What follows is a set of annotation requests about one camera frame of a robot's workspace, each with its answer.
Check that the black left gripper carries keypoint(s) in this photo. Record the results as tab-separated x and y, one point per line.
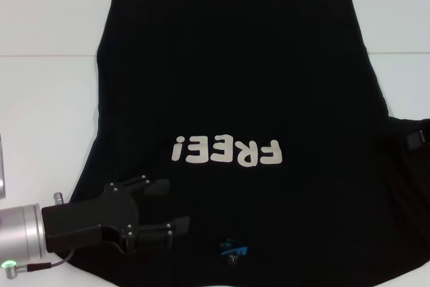
90	216

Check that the black shirt with FREE print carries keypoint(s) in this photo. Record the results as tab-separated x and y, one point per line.
235	82

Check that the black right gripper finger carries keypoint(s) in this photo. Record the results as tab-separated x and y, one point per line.
416	140

